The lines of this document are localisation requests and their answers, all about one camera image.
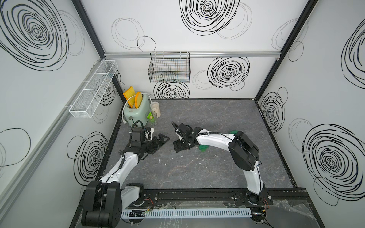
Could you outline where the green long lego brick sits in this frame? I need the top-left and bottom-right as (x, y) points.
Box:
(199, 145), (209, 152)

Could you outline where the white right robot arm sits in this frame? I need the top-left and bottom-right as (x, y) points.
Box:
(172, 122), (264, 196)

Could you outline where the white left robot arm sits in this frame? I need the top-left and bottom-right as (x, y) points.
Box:
(81, 128), (170, 228)

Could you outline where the clear drinking glass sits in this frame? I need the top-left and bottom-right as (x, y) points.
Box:
(146, 111), (157, 126)

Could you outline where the green snack packet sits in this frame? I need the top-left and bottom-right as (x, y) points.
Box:
(146, 112), (155, 121)

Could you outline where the mint green toaster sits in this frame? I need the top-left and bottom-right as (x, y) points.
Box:
(122, 93), (152, 126)

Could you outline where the clear spice jar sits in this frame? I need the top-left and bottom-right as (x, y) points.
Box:
(150, 101), (161, 118)

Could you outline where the right toy bread slice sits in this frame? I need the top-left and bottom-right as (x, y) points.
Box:
(135, 92), (143, 109)

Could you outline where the toy bread slice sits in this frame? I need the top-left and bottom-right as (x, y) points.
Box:
(123, 86), (136, 108)
(135, 92), (143, 109)

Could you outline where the left toy bread slice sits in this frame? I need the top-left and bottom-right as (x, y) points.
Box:
(123, 86), (136, 108)

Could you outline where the white toaster power cable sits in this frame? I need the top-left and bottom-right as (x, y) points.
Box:
(122, 92), (152, 124)

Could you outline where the white mesh wall shelf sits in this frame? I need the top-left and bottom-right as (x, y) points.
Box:
(69, 60), (118, 118)

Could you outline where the black wire basket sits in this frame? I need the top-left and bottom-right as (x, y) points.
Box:
(148, 52), (191, 83)

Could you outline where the white slotted cable duct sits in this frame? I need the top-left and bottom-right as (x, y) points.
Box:
(121, 208), (252, 219)

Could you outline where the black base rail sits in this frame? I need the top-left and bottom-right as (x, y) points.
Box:
(128, 188), (309, 209)

